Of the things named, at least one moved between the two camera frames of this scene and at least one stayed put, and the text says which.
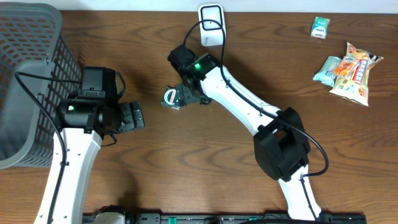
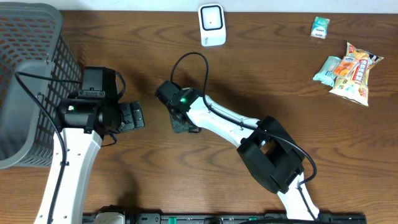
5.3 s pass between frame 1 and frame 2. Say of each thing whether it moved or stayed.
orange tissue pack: stayed
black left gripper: stayed
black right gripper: moved
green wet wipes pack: stayed
